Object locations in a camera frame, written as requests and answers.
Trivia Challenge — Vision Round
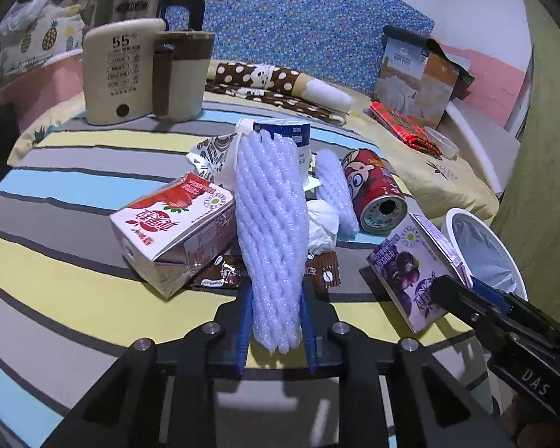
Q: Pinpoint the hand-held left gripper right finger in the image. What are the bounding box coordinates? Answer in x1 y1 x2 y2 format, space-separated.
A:
299 287 519 448

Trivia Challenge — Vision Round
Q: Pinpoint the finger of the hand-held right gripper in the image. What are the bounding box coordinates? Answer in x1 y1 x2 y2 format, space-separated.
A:
469 277 560 342
429 274 510 352

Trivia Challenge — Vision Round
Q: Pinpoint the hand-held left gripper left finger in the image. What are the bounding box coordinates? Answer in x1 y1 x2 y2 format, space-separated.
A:
42 284 253 448

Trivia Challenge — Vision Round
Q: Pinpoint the white trash bin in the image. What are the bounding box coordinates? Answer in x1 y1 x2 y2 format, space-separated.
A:
441 208 528 302

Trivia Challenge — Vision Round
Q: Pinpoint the purple milk carton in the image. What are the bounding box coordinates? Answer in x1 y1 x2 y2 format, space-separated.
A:
366 214 472 334

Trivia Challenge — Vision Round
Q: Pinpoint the translucent bin liner bag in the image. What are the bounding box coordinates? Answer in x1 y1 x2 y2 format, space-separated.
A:
452 217 514 285

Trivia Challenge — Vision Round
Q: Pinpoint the white foam fruit net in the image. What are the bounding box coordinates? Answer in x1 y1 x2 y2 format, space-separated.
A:
236 133 309 355
315 149 360 239

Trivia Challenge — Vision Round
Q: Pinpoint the red drink can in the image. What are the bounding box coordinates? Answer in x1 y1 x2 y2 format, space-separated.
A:
342 148 409 235

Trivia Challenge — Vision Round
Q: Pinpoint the brown coffee sachet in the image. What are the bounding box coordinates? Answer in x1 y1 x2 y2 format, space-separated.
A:
305 252 341 287
189 254 253 290

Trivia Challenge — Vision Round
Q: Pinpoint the yellow bedsheet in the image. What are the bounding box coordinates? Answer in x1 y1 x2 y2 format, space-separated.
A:
7 88 500 218

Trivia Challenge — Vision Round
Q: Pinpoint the crumpled white tissue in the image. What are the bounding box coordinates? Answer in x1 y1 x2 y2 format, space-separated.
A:
307 198 340 255

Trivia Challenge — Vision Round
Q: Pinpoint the red milk carton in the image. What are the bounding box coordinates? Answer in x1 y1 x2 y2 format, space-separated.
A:
109 172 238 299

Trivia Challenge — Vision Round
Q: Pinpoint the green curtain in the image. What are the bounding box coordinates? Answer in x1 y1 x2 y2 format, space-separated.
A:
490 0 560 323

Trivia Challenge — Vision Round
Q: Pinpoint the white foam board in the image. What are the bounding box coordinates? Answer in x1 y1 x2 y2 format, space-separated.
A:
441 103 523 197

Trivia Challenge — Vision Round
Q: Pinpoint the clear plastic container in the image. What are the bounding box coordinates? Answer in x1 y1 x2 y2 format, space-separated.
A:
422 126 459 157

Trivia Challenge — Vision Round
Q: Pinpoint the red plaid cloth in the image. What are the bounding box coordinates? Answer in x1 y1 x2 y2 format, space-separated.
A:
368 102 444 156

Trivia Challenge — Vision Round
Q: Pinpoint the printed white plastic bag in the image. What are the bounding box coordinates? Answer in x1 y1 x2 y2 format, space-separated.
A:
187 119 257 192

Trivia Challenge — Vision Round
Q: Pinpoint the striped fabric cover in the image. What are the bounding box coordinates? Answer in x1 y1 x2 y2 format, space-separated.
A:
0 107 495 448

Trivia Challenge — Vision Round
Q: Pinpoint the printed cardboard box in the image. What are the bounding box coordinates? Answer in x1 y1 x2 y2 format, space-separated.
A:
371 25 474 129

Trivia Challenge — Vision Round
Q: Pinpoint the brown polka dot blanket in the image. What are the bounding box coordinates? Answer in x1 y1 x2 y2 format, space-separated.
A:
204 60 353 126

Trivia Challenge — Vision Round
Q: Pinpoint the beige steel electric kettle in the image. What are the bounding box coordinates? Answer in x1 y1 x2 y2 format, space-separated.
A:
81 0 206 126

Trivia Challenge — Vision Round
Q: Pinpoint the blue floral padded board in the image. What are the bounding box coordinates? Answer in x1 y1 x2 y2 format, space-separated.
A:
133 0 435 99

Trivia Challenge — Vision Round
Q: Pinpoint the pineapple print quilt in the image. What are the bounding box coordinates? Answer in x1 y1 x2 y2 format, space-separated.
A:
0 0 96 89

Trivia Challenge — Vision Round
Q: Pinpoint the beige cup brown handle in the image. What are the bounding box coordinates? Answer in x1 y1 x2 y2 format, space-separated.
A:
152 30 215 119

